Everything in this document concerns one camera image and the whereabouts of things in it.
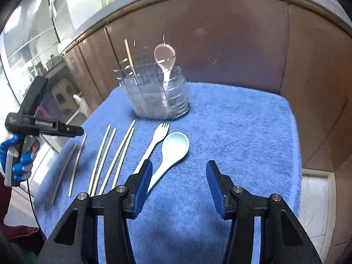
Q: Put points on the bamboo chopstick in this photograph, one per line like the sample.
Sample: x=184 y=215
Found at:
x=62 y=173
x=102 y=163
x=124 y=151
x=76 y=166
x=101 y=191
x=130 y=61
x=97 y=160

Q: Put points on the white ceramic spoon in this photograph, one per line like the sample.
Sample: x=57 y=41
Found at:
x=174 y=148

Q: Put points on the glass sliding door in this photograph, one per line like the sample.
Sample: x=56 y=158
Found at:
x=29 y=48

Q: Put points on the white storage box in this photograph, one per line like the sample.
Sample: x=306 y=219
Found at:
x=69 y=15

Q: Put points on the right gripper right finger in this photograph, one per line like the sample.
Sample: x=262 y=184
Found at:
x=220 y=186

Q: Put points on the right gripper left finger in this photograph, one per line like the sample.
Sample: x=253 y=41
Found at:
x=137 y=185

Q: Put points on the left hand blue glove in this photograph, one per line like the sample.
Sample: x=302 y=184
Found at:
x=16 y=163

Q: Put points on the blue towel mat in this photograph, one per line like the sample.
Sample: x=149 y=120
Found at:
x=252 y=137

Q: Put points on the clear plastic utensil holder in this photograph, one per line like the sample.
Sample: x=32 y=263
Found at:
x=146 y=99

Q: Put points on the white plastic fork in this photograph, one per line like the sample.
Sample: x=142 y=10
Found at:
x=159 y=134

